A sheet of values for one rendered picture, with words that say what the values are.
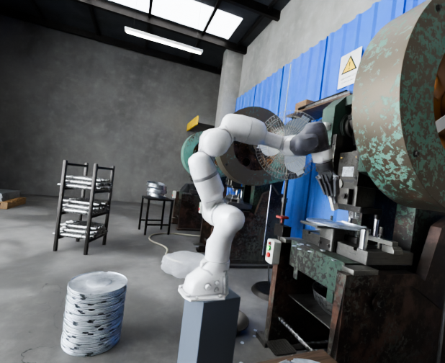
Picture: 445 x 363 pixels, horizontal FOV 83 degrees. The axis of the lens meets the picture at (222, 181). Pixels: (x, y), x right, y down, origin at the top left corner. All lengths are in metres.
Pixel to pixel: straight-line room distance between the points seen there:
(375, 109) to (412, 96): 0.10
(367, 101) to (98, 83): 7.45
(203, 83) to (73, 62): 3.54
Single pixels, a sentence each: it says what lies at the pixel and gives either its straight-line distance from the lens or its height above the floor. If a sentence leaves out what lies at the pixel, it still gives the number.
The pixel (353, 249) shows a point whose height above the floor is 0.69.
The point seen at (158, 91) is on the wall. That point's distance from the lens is 7.99.
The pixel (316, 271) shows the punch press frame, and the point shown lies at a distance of 1.40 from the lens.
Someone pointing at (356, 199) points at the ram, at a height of 0.92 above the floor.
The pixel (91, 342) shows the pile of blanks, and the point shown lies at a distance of 1.60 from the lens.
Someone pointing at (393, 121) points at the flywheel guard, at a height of 1.19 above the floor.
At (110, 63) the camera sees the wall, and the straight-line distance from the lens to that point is 8.18.
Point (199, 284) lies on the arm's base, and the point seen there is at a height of 0.51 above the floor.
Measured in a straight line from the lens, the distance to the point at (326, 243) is 1.42.
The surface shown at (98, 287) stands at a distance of 1.55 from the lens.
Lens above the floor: 0.94
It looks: level
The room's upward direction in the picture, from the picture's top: 7 degrees clockwise
